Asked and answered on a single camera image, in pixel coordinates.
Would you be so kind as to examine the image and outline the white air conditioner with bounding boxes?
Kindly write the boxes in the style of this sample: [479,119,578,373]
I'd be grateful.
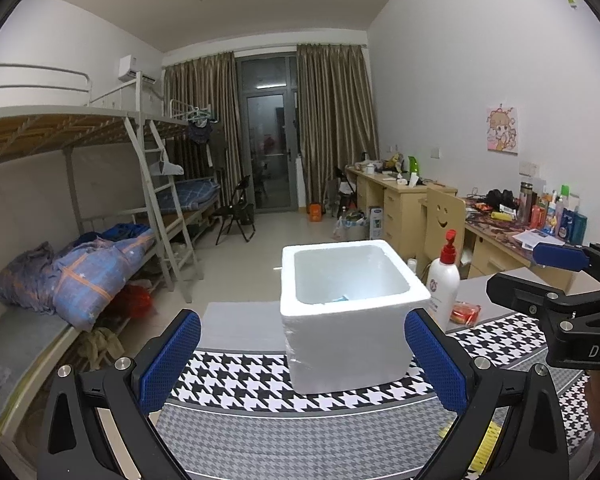
[118,54,157,83]

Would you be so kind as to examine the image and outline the blue plaid quilt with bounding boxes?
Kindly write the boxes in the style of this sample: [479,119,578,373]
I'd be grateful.
[52,232,158,331]

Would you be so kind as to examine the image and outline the white foam box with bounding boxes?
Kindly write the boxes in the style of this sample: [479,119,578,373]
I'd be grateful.
[280,240,432,395]

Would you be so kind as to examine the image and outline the grey purple cloth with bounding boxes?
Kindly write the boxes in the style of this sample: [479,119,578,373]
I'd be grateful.
[0,241,57,316]

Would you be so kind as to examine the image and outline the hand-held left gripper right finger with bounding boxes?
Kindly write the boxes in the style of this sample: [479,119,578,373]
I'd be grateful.
[405,309,568,480]

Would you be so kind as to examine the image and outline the large metal bunk bed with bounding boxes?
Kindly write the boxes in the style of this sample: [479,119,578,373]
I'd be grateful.
[0,62,201,461]

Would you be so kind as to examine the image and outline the small metal bunk bed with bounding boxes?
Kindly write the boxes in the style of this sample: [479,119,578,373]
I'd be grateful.
[140,72,226,241]

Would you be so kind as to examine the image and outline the blue plaid mattress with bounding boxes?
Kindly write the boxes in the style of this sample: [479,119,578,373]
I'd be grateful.
[172,178,221,212]

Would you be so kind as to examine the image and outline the wooden desk with drawers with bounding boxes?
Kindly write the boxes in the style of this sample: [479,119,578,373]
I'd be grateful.
[345,166,458,261]

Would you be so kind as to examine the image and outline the cartoon wall poster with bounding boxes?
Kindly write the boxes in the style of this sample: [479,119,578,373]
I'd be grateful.
[486,105,521,153]

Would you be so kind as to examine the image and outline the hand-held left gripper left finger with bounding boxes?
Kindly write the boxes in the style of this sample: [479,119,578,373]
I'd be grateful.
[37,309,201,480]

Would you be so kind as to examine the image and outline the black white houndstooth cloth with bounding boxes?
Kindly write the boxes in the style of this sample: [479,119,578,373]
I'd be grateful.
[152,310,600,480]

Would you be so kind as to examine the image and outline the khaki clothes pile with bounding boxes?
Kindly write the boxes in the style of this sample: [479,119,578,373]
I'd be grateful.
[77,327,126,371]

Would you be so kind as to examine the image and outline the black folding chair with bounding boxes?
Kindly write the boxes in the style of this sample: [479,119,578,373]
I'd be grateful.
[215,176,257,245]

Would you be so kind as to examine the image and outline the white metal bed ladder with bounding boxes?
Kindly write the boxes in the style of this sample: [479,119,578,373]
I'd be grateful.
[125,116,201,303]

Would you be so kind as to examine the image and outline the wooden smiley chair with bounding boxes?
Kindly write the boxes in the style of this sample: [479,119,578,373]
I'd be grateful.
[416,185,467,281]

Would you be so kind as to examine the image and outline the brown curtain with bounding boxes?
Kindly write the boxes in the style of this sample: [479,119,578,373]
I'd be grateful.
[296,44,379,211]
[162,51,243,211]

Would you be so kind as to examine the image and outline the grey mattress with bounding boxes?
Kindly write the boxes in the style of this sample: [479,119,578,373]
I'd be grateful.
[0,305,73,391]

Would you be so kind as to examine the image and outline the black bag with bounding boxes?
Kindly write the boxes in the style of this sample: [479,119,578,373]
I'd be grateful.
[486,189,518,211]

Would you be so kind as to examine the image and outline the red snack packet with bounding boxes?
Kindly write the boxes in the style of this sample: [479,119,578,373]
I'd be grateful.
[447,301,482,328]

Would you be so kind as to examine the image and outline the hanging dark clothes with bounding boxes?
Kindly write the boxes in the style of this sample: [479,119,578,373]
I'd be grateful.
[187,119,216,145]

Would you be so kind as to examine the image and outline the red plastic bag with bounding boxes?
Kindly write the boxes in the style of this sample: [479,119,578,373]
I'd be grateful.
[112,285,153,321]

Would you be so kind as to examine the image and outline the plain blue cloth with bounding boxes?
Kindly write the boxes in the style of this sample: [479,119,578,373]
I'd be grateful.
[75,223,153,246]

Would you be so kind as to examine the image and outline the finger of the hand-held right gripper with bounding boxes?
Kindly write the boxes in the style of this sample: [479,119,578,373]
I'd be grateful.
[486,272,600,326]
[532,242,600,281]

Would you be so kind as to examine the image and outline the row of toiletry bottles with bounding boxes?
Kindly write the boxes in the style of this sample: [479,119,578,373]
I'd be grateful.
[519,180,588,243]

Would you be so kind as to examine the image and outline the wooden desk with printed mat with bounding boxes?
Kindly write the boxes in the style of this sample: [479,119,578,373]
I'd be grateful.
[420,197,588,281]

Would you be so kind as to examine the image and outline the printed paper sheet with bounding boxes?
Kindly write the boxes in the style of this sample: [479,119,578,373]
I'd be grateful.
[512,228,566,250]

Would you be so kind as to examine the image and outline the glass balcony door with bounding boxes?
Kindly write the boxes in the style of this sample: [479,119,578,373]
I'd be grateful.
[235,55,301,213]

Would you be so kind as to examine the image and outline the white red-pump lotion bottle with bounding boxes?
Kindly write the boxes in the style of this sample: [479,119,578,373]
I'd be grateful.
[425,229,462,333]

